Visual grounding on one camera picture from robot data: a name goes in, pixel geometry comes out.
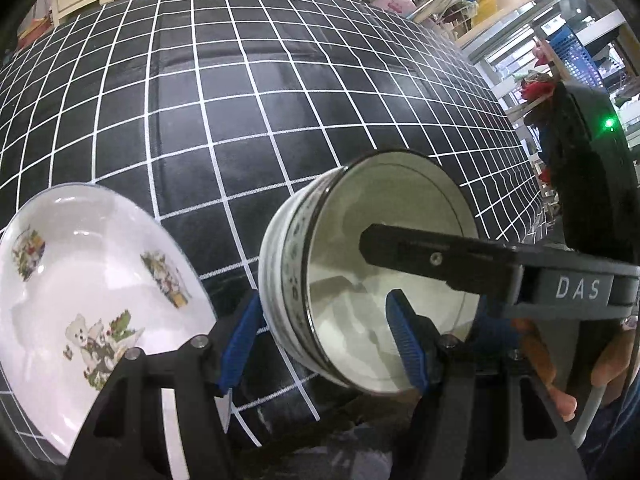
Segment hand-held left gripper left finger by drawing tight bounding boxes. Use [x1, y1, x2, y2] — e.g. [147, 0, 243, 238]
[62, 290, 266, 480]

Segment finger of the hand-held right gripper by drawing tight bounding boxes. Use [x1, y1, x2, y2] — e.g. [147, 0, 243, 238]
[359, 223, 526, 307]

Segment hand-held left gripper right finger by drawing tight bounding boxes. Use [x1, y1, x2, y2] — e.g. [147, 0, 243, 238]
[385, 290, 588, 480]

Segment large patterned bowl dark rim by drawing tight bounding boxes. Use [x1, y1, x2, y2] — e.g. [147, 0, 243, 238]
[257, 150, 482, 394]

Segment white plate with bear print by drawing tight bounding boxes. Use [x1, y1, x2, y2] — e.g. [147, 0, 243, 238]
[0, 183, 232, 480]

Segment person's right hand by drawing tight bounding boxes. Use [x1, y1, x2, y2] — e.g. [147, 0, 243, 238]
[512, 317, 640, 421]

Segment red hanging cloth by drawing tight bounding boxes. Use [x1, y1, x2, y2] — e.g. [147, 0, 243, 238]
[520, 72, 558, 106]

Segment blue perforated crate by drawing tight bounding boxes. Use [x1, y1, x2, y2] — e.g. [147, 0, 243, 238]
[547, 25, 606, 86]

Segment person's blue jeans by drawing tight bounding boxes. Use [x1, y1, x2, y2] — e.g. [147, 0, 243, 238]
[580, 375, 640, 480]

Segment black white checked tablecloth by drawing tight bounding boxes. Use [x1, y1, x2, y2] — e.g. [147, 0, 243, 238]
[0, 0, 546, 461]

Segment pink bag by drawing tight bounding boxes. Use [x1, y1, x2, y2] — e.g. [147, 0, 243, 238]
[372, 0, 418, 16]

